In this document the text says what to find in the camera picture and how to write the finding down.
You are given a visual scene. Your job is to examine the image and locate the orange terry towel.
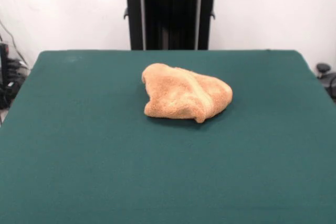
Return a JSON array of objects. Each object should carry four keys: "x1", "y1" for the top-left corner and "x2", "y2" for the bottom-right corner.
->
[{"x1": 141, "y1": 62, "x2": 234, "y2": 124}]

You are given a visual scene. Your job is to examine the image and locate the grey cable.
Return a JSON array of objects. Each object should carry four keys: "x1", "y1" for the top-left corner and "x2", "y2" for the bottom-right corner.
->
[{"x1": 0, "y1": 20, "x2": 29, "y2": 67}]

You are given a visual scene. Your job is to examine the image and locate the black computer case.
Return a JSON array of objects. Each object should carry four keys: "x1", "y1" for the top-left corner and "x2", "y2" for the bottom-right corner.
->
[{"x1": 0, "y1": 41, "x2": 11, "y2": 88}]

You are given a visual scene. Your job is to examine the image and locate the dark green table cloth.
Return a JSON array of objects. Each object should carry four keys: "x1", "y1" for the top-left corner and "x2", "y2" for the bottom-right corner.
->
[{"x1": 0, "y1": 49, "x2": 336, "y2": 224}]

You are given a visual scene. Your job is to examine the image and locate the black office chair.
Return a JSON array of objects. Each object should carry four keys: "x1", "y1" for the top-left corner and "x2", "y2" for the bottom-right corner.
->
[{"x1": 316, "y1": 62, "x2": 336, "y2": 103}]

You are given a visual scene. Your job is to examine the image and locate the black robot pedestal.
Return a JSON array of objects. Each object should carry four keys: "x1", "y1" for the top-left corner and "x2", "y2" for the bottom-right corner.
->
[{"x1": 114, "y1": 0, "x2": 227, "y2": 51}]

